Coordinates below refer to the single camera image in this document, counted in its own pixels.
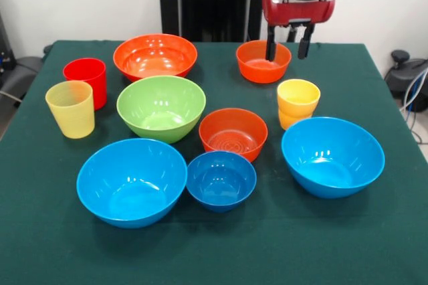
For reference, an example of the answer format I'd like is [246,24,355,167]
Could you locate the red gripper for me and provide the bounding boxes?
[261,0,336,62]

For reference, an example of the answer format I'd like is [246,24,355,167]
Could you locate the stack of yellow cups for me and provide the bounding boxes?
[276,78,322,131]

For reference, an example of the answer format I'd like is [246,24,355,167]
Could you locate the orange bowl with ringed bottom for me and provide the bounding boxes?
[198,108,269,163]

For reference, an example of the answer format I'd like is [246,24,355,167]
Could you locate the small plain orange bowl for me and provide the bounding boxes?
[235,39,292,84]

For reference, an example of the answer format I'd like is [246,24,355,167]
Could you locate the large blue bowl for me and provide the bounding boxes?
[281,116,386,199]
[76,138,189,229]

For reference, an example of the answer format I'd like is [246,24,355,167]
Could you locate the large orange bowl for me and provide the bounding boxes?
[112,33,199,82]

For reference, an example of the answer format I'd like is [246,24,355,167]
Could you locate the green bowl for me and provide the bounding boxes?
[116,75,207,145]

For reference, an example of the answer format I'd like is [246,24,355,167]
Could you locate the small dark blue bowl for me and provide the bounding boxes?
[185,151,258,213]

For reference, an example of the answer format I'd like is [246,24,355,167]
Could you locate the red cup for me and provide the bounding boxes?
[62,58,108,111]

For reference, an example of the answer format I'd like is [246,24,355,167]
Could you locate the dark green tablecloth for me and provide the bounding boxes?
[0,39,428,285]

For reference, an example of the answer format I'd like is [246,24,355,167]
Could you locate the translucent yellow cup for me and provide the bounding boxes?
[45,80,96,140]

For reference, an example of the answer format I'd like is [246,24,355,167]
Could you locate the white and blue cables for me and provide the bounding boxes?
[399,67,428,145]

